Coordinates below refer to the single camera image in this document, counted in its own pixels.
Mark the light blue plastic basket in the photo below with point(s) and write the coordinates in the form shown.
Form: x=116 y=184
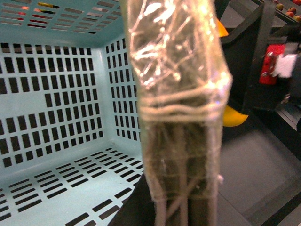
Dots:
x=69 y=132

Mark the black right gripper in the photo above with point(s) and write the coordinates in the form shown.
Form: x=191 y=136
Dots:
x=263 y=54

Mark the tape wrapped left gripper finger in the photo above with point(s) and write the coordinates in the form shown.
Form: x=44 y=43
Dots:
x=183 y=86

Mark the yellow mango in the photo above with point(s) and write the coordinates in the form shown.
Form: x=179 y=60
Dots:
x=231 y=117

